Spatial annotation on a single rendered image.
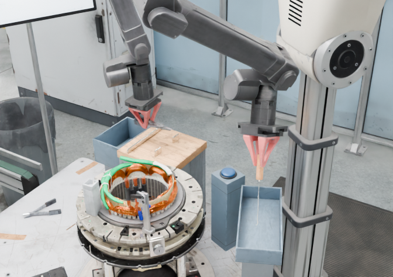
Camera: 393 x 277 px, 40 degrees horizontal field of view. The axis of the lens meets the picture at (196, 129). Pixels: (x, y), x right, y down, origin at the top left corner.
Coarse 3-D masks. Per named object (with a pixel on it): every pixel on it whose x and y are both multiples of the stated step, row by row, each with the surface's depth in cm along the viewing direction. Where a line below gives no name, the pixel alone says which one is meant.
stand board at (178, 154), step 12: (144, 132) 173; (168, 132) 172; (132, 144) 166; (144, 144) 166; (156, 144) 166; (168, 144) 166; (180, 144) 166; (192, 144) 166; (204, 144) 167; (132, 156) 161; (144, 156) 161; (156, 156) 161; (168, 156) 161; (180, 156) 160; (192, 156) 162; (180, 168) 158
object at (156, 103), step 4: (156, 100) 154; (160, 100) 156; (148, 104) 152; (152, 104) 153; (156, 104) 155; (160, 104) 157; (144, 108) 152; (148, 108) 152; (156, 108) 157; (156, 112) 158; (152, 116) 159; (152, 120) 160
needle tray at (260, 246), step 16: (256, 192) 148; (272, 192) 148; (240, 208) 139; (256, 208) 146; (272, 208) 146; (240, 224) 140; (272, 224) 140; (240, 240) 135; (256, 240) 135; (272, 240) 135; (240, 256) 128; (256, 256) 127; (272, 256) 127; (256, 272) 140; (272, 272) 139
